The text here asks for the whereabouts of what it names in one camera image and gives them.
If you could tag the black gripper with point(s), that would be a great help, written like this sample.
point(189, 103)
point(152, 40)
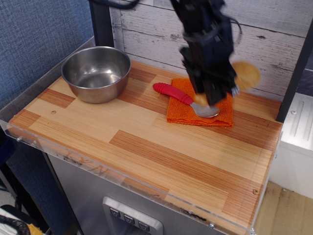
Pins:
point(206, 59)

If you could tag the toy chicken drumstick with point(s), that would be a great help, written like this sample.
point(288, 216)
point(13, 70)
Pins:
point(238, 76)

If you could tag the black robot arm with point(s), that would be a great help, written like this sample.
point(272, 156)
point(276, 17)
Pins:
point(198, 15)

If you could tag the orange folded cloth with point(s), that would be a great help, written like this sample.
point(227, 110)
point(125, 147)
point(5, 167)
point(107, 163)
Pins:
point(179, 112)

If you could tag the stainless steel bowl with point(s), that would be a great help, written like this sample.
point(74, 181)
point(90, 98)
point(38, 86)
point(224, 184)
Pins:
point(97, 74)

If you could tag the white metal side unit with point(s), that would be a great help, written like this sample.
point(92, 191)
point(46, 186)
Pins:
point(292, 167)

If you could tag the silver button control panel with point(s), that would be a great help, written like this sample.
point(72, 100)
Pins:
point(125, 220)

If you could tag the stainless steel cabinet front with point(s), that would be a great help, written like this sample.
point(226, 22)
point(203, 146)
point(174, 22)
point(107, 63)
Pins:
point(86, 191)

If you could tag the yellow object bottom left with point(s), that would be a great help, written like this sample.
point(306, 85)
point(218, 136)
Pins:
point(34, 230)

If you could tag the red handled metal spoon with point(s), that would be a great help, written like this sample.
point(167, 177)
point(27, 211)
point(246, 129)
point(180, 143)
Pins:
point(201, 111)

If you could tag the black right vertical post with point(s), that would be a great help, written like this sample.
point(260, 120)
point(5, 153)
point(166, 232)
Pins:
point(297, 20)

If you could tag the black vertical post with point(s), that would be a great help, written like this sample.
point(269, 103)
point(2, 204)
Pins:
point(101, 23)
point(297, 20)

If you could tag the black left vertical post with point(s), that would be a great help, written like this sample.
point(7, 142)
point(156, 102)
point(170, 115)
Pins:
point(101, 23)

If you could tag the clear acrylic guard rail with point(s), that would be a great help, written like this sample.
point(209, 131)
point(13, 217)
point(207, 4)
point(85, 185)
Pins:
point(213, 175)

